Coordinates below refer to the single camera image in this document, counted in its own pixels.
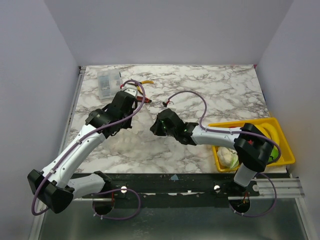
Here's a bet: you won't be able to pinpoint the clear zip top bag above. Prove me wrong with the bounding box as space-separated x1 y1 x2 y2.
102 106 166 160

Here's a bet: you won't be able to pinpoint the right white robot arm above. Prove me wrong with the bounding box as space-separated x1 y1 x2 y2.
150 108 276 196

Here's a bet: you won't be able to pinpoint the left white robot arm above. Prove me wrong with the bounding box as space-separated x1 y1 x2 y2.
27 88 138 214

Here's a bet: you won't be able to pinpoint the clear plastic parts box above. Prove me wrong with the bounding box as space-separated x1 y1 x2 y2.
97 69 123 100

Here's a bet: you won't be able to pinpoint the white toy cauliflower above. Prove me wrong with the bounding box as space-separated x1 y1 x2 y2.
217 146 239 169

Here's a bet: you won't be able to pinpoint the yellow toy banana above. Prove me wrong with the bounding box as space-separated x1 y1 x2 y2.
255 122 280 145

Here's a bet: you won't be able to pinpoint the green toy pepper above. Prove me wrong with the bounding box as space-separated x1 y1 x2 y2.
268 146 279 163

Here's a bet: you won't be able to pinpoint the yellow plastic tray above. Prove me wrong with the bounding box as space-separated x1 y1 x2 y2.
208 117 296 168

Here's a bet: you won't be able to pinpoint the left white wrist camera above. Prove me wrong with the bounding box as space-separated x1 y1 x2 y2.
121 86 139 98

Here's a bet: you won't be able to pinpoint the yellow handled pliers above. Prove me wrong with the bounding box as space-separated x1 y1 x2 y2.
136 80 154 95

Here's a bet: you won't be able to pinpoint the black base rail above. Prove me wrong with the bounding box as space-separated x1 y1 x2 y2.
84 173 260 208

